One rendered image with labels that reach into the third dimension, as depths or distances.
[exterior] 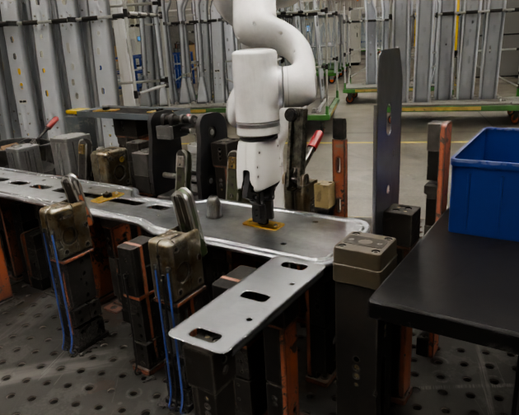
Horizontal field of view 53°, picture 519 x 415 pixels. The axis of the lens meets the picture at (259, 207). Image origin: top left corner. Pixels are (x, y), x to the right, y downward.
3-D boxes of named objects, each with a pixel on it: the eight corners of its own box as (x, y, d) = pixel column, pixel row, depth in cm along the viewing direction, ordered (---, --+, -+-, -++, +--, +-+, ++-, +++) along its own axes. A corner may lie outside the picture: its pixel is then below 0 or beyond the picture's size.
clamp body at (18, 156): (20, 249, 184) (-3, 148, 173) (47, 238, 193) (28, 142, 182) (36, 254, 179) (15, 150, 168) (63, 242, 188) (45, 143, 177)
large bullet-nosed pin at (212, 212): (204, 224, 114) (202, 195, 112) (213, 220, 117) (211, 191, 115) (216, 226, 113) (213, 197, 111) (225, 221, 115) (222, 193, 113)
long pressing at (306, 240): (-81, 184, 161) (-82, 179, 160) (-12, 167, 178) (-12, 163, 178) (327, 272, 88) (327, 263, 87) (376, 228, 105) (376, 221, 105)
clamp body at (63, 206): (53, 349, 122) (24, 209, 112) (94, 324, 132) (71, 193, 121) (78, 360, 118) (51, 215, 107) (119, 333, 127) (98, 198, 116)
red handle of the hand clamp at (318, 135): (284, 176, 117) (310, 128, 124) (287, 183, 118) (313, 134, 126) (301, 179, 114) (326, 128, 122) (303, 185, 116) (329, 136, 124)
